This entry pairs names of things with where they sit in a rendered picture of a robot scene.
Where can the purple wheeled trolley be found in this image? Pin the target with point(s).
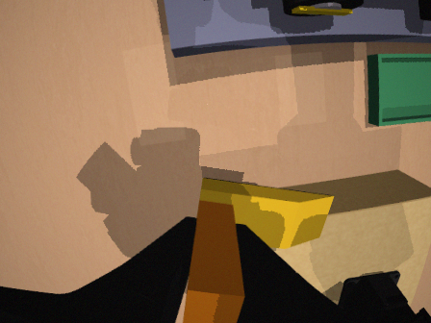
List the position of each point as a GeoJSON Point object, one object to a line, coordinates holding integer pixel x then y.
{"type": "Point", "coordinates": [339, 7]}

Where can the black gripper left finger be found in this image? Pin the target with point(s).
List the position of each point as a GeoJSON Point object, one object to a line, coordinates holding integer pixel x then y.
{"type": "Point", "coordinates": [146, 289]}

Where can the grey ramp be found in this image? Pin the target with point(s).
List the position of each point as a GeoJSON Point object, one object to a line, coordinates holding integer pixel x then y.
{"type": "Point", "coordinates": [208, 26]}

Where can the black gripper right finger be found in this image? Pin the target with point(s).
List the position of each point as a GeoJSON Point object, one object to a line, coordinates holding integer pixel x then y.
{"type": "Point", "coordinates": [274, 293]}

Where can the green tray floor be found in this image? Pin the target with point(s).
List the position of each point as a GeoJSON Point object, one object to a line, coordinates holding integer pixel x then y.
{"type": "Point", "coordinates": [406, 87]}

